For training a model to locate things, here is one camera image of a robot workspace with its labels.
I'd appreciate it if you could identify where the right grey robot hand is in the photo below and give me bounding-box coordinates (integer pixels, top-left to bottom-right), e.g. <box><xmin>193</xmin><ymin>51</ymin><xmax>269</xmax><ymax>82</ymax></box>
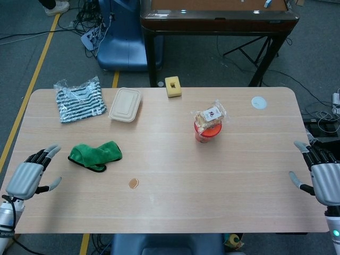
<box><xmin>288</xmin><ymin>140</ymin><xmax>340</xmax><ymax>207</ymax></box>

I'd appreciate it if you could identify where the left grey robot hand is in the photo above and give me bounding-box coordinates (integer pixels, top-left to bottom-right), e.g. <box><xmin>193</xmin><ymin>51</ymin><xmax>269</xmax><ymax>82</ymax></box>
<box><xmin>5</xmin><ymin>144</ymin><xmax>63</xmax><ymax>200</ymax></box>

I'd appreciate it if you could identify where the green microfibre cloth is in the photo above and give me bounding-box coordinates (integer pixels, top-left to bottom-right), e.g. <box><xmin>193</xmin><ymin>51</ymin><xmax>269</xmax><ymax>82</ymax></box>
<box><xmin>67</xmin><ymin>140</ymin><xmax>123</xmax><ymax>173</ymax></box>

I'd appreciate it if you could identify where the striped bagged garment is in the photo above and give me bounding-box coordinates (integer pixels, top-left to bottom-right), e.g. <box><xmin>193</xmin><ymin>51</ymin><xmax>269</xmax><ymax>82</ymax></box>
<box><xmin>53</xmin><ymin>75</ymin><xmax>108</xmax><ymax>124</ymax></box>

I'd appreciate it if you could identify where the black floor box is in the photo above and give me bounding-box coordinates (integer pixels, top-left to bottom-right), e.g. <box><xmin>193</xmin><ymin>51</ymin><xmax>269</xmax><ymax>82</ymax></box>
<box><xmin>302</xmin><ymin>116</ymin><xmax>340</xmax><ymax>138</ymax></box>

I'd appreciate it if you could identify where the white power strip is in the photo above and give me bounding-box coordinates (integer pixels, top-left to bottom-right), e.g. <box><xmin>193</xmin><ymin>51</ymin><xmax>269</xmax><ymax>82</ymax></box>
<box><xmin>332</xmin><ymin>92</ymin><xmax>340</xmax><ymax>115</ymax></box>

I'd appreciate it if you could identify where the beige lidded food container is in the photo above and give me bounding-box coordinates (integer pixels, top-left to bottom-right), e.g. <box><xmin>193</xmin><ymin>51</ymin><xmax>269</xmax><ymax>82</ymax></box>
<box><xmin>107</xmin><ymin>87</ymin><xmax>144</xmax><ymax>124</ymax></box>

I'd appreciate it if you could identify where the orange instant noodle cup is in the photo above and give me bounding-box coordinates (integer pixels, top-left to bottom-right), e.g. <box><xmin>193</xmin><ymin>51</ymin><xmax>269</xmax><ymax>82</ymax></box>
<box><xmin>193</xmin><ymin>121</ymin><xmax>223</xmax><ymax>145</ymax></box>

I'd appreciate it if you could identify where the packaged biscuit snack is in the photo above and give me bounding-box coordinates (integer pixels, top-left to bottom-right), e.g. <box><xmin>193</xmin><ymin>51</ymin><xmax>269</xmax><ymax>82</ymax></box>
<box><xmin>191</xmin><ymin>99</ymin><xmax>230</xmax><ymax>133</ymax></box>

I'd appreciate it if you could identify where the blue padded seat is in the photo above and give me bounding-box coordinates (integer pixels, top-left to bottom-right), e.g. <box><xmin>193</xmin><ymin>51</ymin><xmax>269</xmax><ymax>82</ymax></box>
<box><xmin>109</xmin><ymin>233</ymin><xmax>226</xmax><ymax>255</ymax></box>

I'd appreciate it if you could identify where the white sneaker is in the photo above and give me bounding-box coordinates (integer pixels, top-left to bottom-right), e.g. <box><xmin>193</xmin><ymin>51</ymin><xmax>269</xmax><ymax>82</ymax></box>
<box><xmin>44</xmin><ymin>0</ymin><xmax>71</xmax><ymax>18</ymax></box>

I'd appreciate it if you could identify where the yellow sponge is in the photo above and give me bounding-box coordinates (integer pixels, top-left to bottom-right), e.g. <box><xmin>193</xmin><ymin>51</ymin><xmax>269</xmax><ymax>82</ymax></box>
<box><xmin>164</xmin><ymin>76</ymin><xmax>183</xmax><ymax>99</ymax></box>

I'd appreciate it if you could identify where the black trouser leg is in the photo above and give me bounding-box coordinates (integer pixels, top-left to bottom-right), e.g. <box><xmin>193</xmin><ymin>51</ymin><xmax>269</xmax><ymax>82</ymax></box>
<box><xmin>38</xmin><ymin>0</ymin><xmax>58</xmax><ymax>10</ymax></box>

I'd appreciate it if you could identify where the dark wooden mahjong table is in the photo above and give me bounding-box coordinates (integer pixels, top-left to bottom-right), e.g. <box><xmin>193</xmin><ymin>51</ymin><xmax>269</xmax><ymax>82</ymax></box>
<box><xmin>139</xmin><ymin>0</ymin><xmax>301</xmax><ymax>88</ymax></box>

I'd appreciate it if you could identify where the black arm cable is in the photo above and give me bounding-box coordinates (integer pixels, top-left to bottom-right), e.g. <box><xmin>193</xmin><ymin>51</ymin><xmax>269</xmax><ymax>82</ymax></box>
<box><xmin>1</xmin><ymin>194</ymin><xmax>17</xmax><ymax>232</ymax></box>

